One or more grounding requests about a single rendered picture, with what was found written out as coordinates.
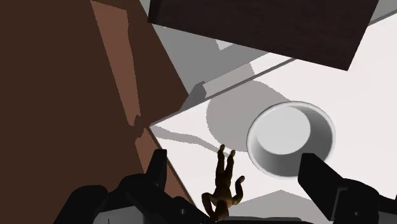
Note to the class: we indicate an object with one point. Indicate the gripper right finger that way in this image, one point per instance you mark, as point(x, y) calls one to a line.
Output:
point(338, 192)

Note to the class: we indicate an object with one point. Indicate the white bowl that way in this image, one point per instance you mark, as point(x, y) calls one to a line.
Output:
point(290, 139)

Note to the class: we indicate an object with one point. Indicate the brown human figure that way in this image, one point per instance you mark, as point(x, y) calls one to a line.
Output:
point(224, 189)

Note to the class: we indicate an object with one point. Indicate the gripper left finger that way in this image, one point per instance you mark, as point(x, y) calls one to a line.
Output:
point(149, 195)

